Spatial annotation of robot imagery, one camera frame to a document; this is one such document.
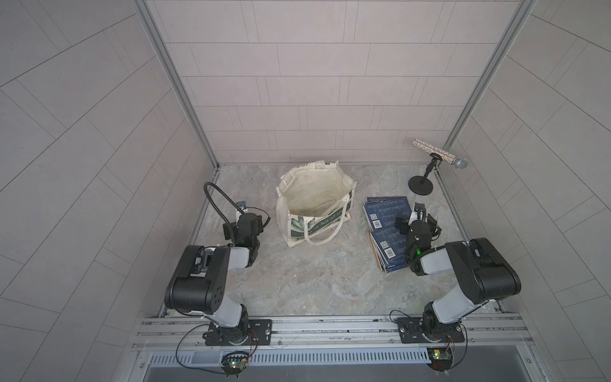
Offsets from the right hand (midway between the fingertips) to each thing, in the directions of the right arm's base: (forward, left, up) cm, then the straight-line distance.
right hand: (413, 209), depth 93 cm
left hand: (+3, +67, 0) cm, 67 cm away
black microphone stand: (+17, -11, -6) cm, 21 cm away
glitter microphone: (+9, -15, +16) cm, 24 cm away
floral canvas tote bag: (+7, +40, 0) cm, 40 cm away
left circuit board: (-44, +64, -2) cm, 78 cm away
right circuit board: (-47, +5, -8) cm, 47 cm away
